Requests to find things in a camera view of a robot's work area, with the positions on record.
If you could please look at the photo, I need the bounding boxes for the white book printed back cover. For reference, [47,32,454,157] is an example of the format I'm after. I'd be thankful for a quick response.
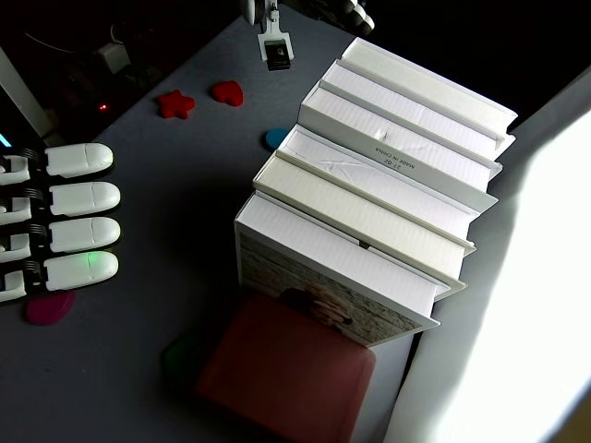
[299,80,501,214]

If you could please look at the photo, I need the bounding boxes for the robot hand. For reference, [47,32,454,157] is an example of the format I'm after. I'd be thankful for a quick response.
[0,141,122,304]
[343,0,376,37]

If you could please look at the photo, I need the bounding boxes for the green block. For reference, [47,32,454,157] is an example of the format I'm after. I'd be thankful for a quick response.
[160,328,211,387]

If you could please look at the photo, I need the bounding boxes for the grey table cloth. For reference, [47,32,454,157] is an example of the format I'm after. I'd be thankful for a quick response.
[0,2,591,443]

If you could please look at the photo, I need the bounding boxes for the white book plain cover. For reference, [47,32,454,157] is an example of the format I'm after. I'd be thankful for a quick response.
[252,150,477,293]
[340,36,519,139]
[318,58,517,163]

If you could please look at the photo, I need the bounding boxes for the blue round block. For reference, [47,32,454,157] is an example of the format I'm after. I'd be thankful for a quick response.
[264,127,292,154]

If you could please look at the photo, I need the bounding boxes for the white power adapter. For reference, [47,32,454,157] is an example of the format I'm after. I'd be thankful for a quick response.
[94,41,131,75]

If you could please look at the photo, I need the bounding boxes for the red heart block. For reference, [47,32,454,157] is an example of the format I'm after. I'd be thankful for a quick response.
[211,80,245,107]

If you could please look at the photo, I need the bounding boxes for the white book dark cover picture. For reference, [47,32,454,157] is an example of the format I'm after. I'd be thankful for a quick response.
[275,125,484,244]

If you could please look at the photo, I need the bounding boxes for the dusty red rounded box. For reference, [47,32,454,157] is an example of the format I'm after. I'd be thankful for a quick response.
[192,293,379,443]

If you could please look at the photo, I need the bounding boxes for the pink oval block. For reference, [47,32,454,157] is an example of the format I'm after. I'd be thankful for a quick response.
[25,289,76,327]

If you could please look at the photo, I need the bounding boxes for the white book photo cover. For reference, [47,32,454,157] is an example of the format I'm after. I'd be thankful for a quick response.
[234,191,443,348]

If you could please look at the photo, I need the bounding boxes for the red star block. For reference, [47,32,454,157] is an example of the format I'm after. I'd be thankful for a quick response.
[154,90,196,121]

